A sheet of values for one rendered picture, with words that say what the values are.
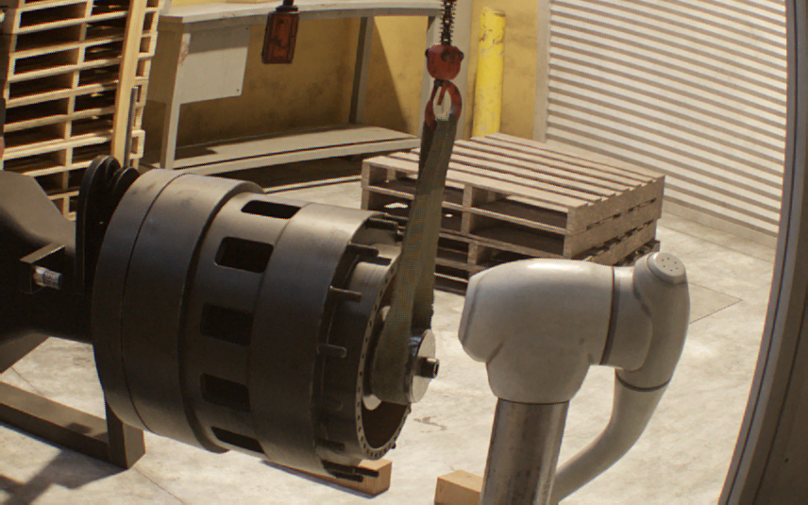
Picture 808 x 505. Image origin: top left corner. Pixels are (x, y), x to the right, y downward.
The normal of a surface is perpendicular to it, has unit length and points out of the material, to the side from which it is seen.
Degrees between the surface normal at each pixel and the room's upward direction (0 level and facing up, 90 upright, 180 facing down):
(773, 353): 90
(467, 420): 0
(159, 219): 35
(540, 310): 69
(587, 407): 0
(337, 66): 90
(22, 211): 27
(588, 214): 90
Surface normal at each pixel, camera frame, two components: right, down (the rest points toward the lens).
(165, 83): -0.69, 0.11
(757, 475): 0.36, 0.26
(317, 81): 0.72, 0.22
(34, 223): 0.51, -0.79
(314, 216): 0.02, -0.90
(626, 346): 0.06, 0.53
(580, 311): 0.03, -0.11
